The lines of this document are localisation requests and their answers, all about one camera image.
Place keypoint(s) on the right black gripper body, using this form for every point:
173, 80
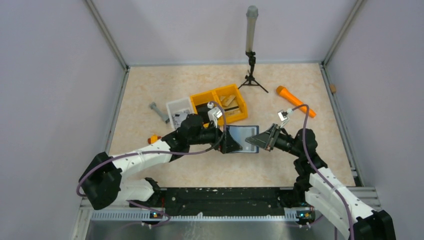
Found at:
280, 141

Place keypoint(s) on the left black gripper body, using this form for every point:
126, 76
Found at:
222, 147

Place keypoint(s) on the blue leather card holder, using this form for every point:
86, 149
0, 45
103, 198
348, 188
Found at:
239, 134

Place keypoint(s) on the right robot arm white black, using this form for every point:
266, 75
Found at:
317, 186

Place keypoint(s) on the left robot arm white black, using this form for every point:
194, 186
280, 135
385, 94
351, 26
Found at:
102, 181

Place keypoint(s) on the yellow plastic bin right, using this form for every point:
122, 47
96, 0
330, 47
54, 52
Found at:
229, 90

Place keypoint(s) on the yellow plastic bin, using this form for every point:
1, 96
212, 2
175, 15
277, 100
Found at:
229, 90
200, 101

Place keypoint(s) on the wooden blocks in bin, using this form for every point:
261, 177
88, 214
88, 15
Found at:
230, 105

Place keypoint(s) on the yellow plastic bin left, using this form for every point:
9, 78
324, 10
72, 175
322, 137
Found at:
200, 101

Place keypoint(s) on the white plastic bin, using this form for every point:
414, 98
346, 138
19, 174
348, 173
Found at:
178, 111

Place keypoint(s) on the black tripod stand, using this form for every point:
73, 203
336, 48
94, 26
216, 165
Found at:
250, 80

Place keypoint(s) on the small orange red toy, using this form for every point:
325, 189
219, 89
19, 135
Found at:
153, 138

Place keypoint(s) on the grey plastic bolt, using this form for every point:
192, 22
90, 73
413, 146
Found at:
164, 116

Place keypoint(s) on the grey microphone on stand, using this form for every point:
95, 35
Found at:
251, 16

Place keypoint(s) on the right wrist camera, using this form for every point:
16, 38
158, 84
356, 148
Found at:
284, 117

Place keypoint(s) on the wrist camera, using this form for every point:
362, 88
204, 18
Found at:
284, 117
214, 113

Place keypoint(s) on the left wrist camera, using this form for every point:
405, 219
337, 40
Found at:
214, 113

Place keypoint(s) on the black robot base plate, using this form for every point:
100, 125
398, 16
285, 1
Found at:
224, 201

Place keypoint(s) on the small wooden piece on rail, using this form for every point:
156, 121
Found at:
332, 88

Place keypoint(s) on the white cable duct strip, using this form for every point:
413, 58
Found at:
145, 215

